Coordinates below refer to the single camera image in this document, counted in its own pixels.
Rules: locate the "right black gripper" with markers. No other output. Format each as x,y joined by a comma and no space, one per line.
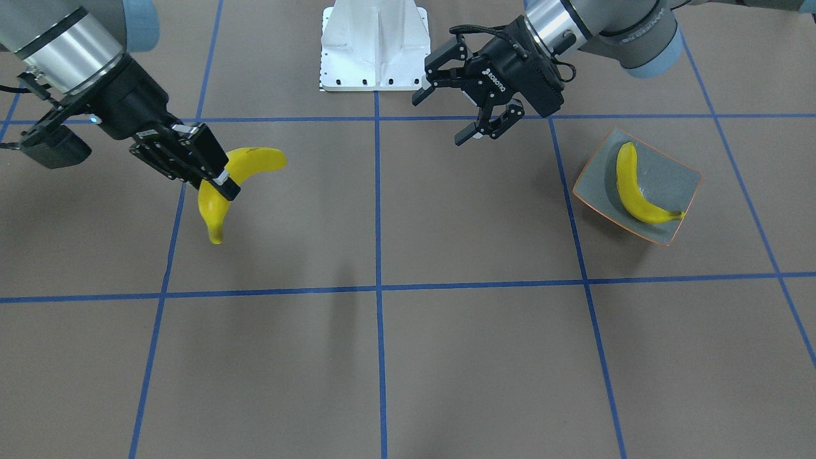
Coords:
131,102

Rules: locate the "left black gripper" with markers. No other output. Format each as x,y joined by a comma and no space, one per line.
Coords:
503,73

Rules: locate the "yellow banana top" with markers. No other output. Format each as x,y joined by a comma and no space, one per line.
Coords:
629,190

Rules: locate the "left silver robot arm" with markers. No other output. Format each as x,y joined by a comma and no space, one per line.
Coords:
644,37

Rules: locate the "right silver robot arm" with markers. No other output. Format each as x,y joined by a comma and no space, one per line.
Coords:
79,57

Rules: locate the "grey square plate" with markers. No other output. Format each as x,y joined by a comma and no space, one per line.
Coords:
663,181

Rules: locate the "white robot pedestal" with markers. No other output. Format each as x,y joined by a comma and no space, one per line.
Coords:
373,46

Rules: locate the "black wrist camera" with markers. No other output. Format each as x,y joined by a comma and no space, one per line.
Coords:
54,147

